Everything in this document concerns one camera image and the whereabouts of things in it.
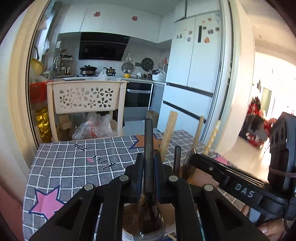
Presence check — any dark metal spoon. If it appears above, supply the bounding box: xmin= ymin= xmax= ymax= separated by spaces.
xmin=133 ymin=118 xmax=164 ymax=240

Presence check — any white floral plastic basket rack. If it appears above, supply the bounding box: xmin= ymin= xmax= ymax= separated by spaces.
xmin=47 ymin=80 xmax=128 ymax=142

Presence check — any white refrigerator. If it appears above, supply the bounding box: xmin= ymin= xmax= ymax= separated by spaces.
xmin=157 ymin=11 xmax=222 ymax=138

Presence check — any clear plastic bag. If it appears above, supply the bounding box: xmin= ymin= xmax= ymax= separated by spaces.
xmin=72 ymin=112 xmax=116 ymax=140

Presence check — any small pink star sticker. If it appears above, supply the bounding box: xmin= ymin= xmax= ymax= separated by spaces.
xmin=214 ymin=154 xmax=234 ymax=167

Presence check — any black built-in oven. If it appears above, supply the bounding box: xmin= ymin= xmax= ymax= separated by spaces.
xmin=125 ymin=82 xmax=152 ymax=108

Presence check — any dark metal utensil handle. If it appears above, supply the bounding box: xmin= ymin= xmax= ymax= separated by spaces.
xmin=173 ymin=146 xmax=181 ymax=177

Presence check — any orange star sticker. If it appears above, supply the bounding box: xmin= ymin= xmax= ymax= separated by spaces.
xmin=129 ymin=133 xmax=163 ymax=151

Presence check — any grey checkered tablecloth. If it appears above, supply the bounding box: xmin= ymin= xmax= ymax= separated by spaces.
xmin=22 ymin=129 xmax=209 ymax=241

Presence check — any white plastic utensil holder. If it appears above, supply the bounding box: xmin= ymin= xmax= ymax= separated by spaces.
xmin=122 ymin=191 xmax=175 ymax=240

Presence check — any ridged bamboo chopstick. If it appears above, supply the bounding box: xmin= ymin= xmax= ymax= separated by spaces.
xmin=159 ymin=111 xmax=178 ymax=162

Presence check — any black cooking pot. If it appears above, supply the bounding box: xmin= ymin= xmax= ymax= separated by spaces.
xmin=80 ymin=65 xmax=97 ymax=76

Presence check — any cardboard box on floor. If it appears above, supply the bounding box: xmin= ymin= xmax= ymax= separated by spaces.
xmin=146 ymin=110 xmax=159 ymax=123

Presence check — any green yellow bowl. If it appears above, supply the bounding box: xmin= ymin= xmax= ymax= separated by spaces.
xmin=30 ymin=58 xmax=45 ymax=75

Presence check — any black range hood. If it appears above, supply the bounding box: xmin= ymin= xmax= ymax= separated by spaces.
xmin=79 ymin=32 xmax=130 ymax=61

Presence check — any person's hand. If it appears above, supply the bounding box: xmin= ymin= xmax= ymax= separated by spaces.
xmin=240 ymin=206 xmax=292 ymax=241

